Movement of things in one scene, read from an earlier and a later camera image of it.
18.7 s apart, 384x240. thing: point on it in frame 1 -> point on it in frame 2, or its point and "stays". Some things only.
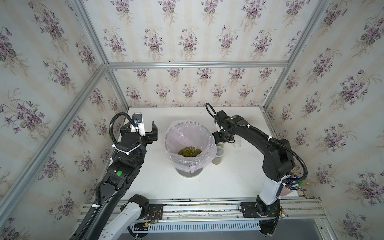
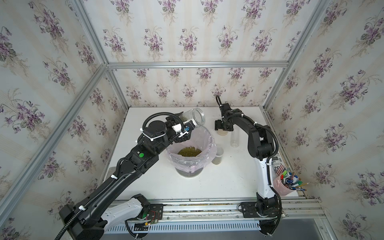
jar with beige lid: x=221 y=144 -> x=195 y=114
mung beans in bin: x=189 y=151 stays
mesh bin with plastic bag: x=190 y=147 stays
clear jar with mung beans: x=237 y=141 stays
